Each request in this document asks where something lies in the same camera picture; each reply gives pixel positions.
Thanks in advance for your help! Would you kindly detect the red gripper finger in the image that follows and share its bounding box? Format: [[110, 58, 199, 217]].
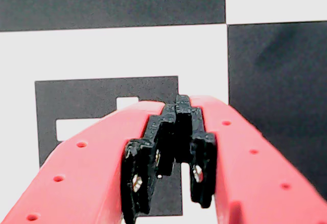
[[0, 100, 177, 224], [175, 95, 327, 224]]

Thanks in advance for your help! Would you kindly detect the black white marker mat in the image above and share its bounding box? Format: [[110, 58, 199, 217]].
[[0, 0, 327, 224]]

